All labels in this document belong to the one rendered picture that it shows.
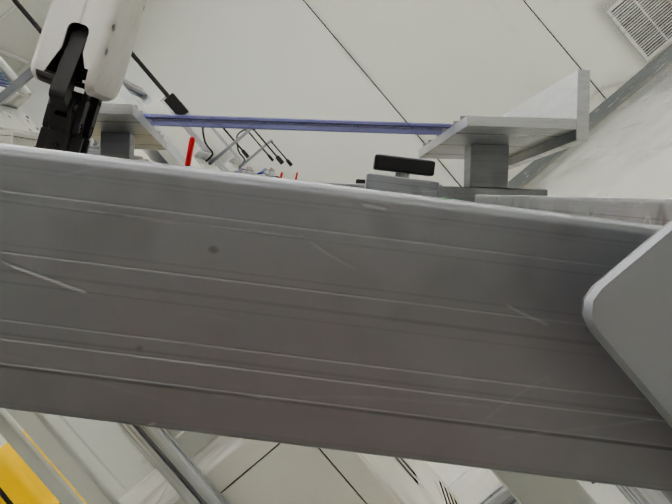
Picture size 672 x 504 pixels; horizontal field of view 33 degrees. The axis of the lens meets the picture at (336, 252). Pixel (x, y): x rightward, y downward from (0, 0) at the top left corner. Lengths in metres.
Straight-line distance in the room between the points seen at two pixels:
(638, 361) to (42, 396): 0.14
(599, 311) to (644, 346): 0.01
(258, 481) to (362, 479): 0.16
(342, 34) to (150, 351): 8.18
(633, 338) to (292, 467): 1.55
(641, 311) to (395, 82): 8.18
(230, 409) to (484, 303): 0.06
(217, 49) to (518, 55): 2.17
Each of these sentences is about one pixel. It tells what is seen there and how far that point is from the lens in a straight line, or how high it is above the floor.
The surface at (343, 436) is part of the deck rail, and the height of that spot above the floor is 0.76.
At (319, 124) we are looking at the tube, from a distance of 1.20.
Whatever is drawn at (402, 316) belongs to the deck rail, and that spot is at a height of 0.77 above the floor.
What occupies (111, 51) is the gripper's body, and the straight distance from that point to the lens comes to 0.86.
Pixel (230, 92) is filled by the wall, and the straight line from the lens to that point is 8.43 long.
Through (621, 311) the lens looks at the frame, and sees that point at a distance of 0.23.
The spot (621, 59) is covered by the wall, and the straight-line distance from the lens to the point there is 8.64.
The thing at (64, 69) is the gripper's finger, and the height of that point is 1.00.
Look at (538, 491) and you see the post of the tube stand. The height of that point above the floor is 0.44.
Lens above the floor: 0.81
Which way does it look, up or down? 2 degrees down
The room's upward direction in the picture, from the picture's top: 40 degrees counter-clockwise
